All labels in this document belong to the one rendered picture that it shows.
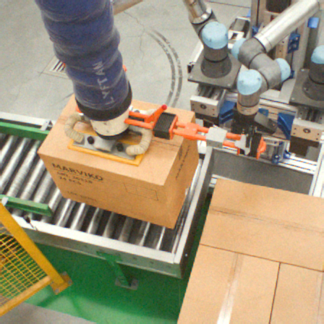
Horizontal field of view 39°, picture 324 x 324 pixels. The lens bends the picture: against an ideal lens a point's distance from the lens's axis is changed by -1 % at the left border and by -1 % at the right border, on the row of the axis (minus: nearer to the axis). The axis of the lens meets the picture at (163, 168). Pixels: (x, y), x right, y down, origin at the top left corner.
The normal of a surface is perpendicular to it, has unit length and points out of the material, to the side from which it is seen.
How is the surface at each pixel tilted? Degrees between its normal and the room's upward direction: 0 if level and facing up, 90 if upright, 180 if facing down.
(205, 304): 0
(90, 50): 102
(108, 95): 73
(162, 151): 0
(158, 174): 0
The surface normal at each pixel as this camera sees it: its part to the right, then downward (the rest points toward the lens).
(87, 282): -0.11, -0.55
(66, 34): -0.18, 0.66
